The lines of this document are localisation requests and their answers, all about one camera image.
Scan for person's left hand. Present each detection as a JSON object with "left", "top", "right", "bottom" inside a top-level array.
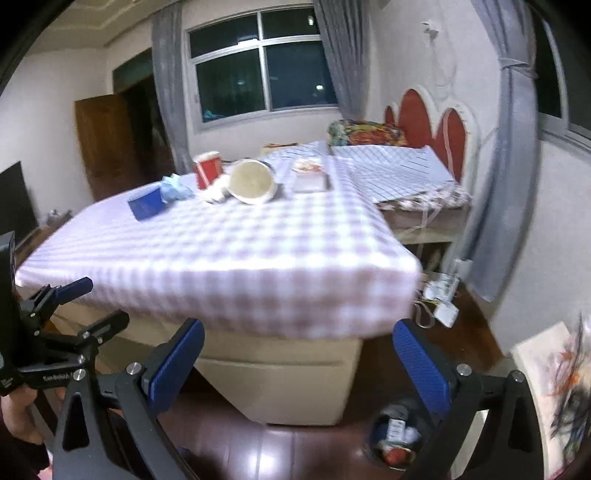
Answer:
[{"left": 0, "top": 387, "right": 52, "bottom": 446}]

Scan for red paper cup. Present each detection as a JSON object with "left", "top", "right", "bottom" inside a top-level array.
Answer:
[{"left": 193, "top": 151, "right": 226, "bottom": 190}]

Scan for tied grey curtain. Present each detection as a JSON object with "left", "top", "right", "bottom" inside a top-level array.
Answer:
[{"left": 461, "top": 0, "right": 542, "bottom": 304}]

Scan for white power strip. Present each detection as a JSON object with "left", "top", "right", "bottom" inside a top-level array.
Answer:
[{"left": 422, "top": 272, "right": 459, "bottom": 297}]

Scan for white grid bedsheet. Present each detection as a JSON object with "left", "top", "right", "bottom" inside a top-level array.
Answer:
[{"left": 265, "top": 140, "right": 456, "bottom": 205}]

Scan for blue paper container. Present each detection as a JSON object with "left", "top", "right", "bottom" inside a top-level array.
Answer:
[{"left": 127, "top": 188, "right": 164, "bottom": 223}]

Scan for cream desk with drawers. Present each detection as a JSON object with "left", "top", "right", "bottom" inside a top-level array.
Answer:
[{"left": 46, "top": 295, "right": 363, "bottom": 428}]

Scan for black trash bucket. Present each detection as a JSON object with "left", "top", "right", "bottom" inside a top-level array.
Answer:
[{"left": 364, "top": 399, "right": 440, "bottom": 472}]

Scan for red and white headboard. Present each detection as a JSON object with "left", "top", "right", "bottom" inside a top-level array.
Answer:
[{"left": 383, "top": 83, "right": 482, "bottom": 186}]

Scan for colourful patterned pillow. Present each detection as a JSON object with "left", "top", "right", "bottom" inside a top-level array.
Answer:
[{"left": 326, "top": 119, "right": 410, "bottom": 148}]

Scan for black television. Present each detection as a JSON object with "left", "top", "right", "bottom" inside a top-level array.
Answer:
[{"left": 0, "top": 161, "right": 40, "bottom": 252}]

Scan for floral mattress pad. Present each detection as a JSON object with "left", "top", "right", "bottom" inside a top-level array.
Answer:
[{"left": 376, "top": 184, "right": 472, "bottom": 214}]

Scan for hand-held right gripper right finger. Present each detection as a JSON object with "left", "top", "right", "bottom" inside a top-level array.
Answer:
[{"left": 392, "top": 319, "right": 546, "bottom": 480}]

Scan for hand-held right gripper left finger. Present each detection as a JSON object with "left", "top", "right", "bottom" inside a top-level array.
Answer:
[{"left": 52, "top": 318, "right": 206, "bottom": 480}]

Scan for white floor adapter box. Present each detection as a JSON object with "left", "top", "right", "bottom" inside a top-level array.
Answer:
[{"left": 433, "top": 302, "right": 461, "bottom": 329}]

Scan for side window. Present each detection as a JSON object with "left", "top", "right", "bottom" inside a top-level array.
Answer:
[{"left": 530, "top": 8, "right": 591, "bottom": 149}]

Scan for pink checkered tablecloth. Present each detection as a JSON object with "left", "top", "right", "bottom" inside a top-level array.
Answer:
[{"left": 14, "top": 154, "right": 424, "bottom": 340}]

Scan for large sliding window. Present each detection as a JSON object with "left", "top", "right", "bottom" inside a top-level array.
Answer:
[{"left": 184, "top": 8, "right": 341, "bottom": 136}]

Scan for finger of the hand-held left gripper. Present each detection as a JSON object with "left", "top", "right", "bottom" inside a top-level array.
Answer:
[
  {"left": 20, "top": 276, "right": 94, "bottom": 325},
  {"left": 42, "top": 309, "right": 131, "bottom": 366}
]

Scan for green transom window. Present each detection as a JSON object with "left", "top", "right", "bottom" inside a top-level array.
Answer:
[{"left": 112, "top": 48, "right": 156, "bottom": 94}]

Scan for dark wispy strands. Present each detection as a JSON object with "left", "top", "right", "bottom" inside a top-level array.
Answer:
[{"left": 549, "top": 313, "right": 591, "bottom": 445}]

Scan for cream bedside cabinet with buttons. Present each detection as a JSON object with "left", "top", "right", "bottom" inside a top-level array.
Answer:
[{"left": 510, "top": 320, "right": 591, "bottom": 477}]

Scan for white tissue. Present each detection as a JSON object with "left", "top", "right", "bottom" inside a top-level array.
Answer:
[{"left": 198, "top": 181, "right": 232, "bottom": 205}]

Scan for brown wooden door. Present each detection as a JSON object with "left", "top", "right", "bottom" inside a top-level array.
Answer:
[{"left": 74, "top": 94, "right": 140, "bottom": 202}]

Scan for yellow paper bowl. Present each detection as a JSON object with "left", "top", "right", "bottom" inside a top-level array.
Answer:
[{"left": 228, "top": 158, "right": 278, "bottom": 205}]

